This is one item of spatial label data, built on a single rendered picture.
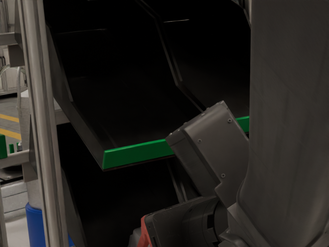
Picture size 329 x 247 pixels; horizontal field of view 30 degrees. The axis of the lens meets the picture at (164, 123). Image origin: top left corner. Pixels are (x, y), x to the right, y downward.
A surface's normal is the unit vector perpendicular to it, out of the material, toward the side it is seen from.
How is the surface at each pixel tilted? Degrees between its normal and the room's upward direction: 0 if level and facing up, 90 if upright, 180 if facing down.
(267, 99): 114
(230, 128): 71
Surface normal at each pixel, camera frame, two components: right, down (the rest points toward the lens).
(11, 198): 0.63, 0.12
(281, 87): -0.85, 0.51
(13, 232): -0.07, -0.98
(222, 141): 0.10, -0.14
